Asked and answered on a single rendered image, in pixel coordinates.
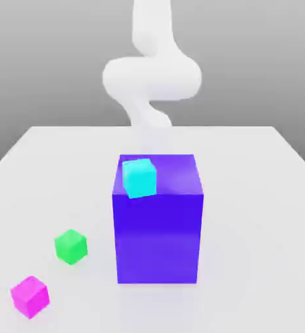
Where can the small cyan cube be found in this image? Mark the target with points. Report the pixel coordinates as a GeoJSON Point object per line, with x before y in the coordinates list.
{"type": "Point", "coordinates": [139, 178]}

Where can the small magenta cube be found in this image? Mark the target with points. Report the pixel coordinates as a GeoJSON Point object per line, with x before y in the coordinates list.
{"type": "Point", "coordinates": [30, 297]}

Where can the small green cube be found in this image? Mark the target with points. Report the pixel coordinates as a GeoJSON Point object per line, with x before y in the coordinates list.
{"type": "Point", "coordinates": [71, 247]}

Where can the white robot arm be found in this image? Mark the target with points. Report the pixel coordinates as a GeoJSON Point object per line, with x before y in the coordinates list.
{"type": "Point", "coordinates": [152, 75]}

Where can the large purple box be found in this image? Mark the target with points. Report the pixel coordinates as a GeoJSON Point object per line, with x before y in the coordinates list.
{"type": "Point", "coordinates": [157, 234]}

